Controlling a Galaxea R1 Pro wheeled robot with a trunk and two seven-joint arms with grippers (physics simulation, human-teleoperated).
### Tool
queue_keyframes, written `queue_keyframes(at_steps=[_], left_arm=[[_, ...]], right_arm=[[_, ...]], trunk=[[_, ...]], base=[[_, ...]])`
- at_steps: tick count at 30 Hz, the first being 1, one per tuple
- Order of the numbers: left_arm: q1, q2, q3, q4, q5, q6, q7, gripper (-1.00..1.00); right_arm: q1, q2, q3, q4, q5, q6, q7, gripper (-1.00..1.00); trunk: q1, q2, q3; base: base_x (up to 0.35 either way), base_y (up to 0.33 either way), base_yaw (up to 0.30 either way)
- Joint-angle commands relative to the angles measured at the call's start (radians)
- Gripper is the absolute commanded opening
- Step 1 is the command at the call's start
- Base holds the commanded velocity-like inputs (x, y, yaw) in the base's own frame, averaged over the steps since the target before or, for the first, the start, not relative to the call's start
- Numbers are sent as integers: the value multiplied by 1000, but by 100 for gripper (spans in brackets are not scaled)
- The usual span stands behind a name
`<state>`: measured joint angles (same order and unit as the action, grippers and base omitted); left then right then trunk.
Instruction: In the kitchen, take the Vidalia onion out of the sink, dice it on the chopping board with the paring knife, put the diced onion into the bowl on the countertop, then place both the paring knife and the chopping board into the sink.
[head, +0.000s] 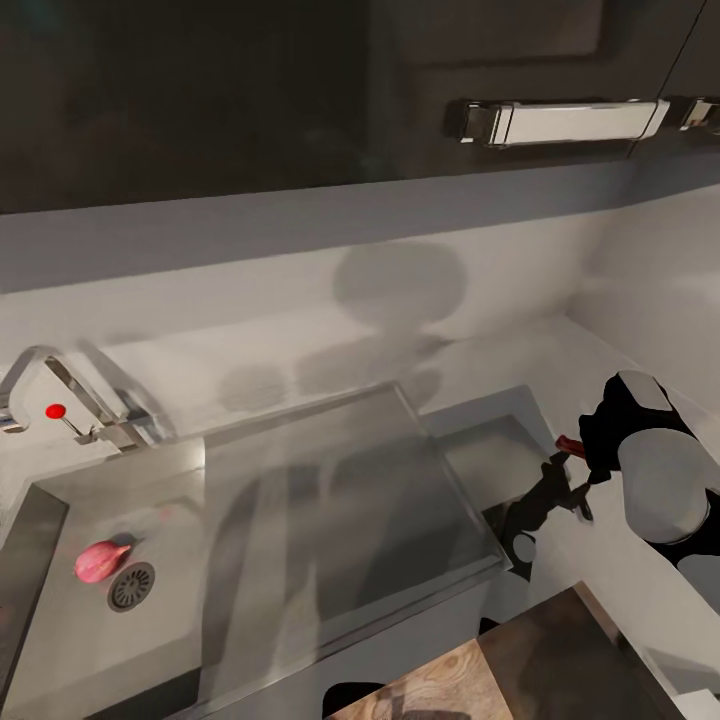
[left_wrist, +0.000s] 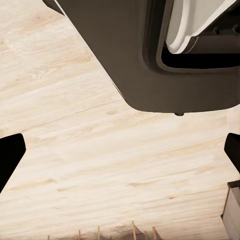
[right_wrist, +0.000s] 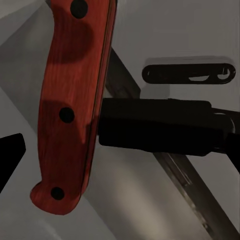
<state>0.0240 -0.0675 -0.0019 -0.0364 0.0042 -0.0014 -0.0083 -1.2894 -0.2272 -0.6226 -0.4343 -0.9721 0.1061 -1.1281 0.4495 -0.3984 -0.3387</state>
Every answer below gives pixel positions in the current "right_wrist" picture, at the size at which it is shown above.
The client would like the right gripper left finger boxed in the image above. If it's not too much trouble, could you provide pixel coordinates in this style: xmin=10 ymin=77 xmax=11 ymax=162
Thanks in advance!
xmin=0 ymin=133 xmax=26 ymax=193

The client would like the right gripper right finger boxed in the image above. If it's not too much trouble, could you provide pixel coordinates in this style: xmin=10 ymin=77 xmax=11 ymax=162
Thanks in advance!
xmin=224 ymin=133 xmax=240 ymax=173

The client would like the parer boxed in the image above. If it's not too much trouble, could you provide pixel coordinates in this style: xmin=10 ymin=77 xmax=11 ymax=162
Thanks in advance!
xmin=30 ymin=0 xmax=112 ymax=215

